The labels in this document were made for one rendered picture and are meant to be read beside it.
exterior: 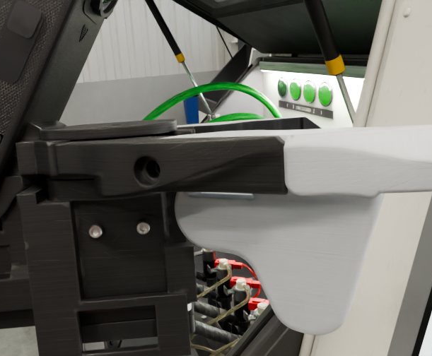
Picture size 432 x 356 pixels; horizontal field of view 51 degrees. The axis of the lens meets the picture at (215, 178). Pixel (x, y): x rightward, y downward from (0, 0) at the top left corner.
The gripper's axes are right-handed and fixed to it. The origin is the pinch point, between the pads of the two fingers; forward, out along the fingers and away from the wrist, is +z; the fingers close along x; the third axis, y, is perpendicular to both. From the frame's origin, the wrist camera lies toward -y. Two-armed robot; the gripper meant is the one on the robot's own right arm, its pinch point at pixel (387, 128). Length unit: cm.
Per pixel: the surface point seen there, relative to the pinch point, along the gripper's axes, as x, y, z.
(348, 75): -62, -5, 21
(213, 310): -51, 31, -6
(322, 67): -70, -8, 19
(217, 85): -64, -5, -2
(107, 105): -725, -14, -129
